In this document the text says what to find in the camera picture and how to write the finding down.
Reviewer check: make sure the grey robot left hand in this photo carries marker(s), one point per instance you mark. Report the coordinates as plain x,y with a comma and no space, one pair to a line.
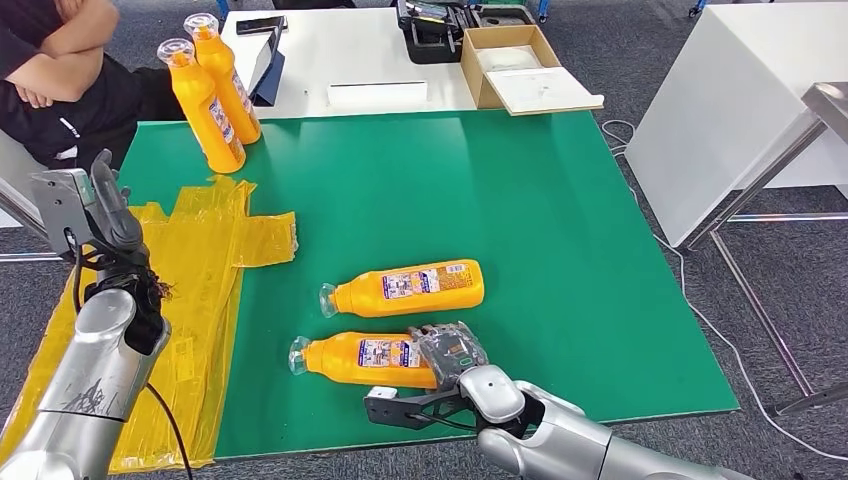
119,225

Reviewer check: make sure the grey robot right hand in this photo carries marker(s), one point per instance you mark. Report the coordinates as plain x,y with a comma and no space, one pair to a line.
454,354

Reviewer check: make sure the person's left hand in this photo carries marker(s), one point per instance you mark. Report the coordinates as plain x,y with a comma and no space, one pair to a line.
36,97

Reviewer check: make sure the orange plastic bottle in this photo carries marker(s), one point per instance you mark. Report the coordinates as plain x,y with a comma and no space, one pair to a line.
371,298
338,361
202,112
222,66

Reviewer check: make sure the person's right forearm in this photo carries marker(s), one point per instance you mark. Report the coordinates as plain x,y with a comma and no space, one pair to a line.
60,76

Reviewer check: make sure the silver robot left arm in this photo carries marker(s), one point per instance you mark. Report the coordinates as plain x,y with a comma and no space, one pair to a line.
93,384

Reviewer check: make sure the person's left forearm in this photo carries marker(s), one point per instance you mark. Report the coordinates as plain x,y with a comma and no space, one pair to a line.
83,30

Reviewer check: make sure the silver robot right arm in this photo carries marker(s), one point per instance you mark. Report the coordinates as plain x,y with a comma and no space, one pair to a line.
570,444

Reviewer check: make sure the person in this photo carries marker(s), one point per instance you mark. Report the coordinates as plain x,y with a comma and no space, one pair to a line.
86,126

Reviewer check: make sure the grey side table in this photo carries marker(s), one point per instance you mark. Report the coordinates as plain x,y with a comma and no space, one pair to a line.
16,192

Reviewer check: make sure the yellow plastic sheet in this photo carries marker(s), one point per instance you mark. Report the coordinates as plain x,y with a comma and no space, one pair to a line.
205,298

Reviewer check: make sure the green table mat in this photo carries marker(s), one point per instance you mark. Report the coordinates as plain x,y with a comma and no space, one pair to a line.
397,199

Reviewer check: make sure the tablet in dark folio case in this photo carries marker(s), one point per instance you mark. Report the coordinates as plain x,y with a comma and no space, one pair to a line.
268,73

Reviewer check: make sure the black smartphone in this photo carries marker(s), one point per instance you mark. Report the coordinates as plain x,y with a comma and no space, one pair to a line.
258,25

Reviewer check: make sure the white box lid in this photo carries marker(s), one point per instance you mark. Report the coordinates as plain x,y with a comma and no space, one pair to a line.
540,89

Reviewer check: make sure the brown cardboard box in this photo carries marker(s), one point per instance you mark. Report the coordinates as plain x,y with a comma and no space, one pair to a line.
473,76

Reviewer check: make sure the black chair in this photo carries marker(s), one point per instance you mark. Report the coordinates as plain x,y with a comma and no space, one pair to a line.
311,3

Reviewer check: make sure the white foam insert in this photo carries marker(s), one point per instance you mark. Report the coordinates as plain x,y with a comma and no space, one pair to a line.
509,58

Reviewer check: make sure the black tool case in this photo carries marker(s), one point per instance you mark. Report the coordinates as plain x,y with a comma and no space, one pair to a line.
424,46

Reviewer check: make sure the large white table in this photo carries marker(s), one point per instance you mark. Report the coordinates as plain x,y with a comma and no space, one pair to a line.
729,99

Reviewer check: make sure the grey metal table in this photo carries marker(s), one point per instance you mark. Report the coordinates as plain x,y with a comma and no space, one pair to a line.
825,106

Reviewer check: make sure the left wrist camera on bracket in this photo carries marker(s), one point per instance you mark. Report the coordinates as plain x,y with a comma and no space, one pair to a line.
63,205

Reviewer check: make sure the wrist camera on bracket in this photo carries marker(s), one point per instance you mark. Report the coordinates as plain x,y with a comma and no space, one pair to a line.
63,205
397,411

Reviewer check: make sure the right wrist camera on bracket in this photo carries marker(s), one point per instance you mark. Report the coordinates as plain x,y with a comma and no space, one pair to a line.
397,411

